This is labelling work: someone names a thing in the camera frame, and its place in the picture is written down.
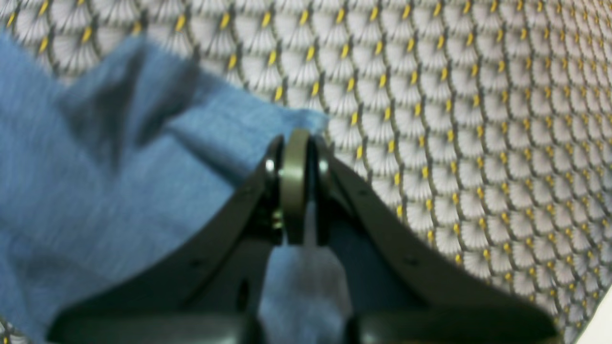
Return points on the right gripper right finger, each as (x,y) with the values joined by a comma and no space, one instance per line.
(402,291)

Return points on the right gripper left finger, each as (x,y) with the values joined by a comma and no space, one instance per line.
(209,289)

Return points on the blue T-shirt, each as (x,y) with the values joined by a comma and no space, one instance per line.
(103,177)

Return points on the fan-patterned tablecloth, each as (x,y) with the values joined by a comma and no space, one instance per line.
(486,124)

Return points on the beige furniture corner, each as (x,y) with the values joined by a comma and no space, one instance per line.
(599,329)

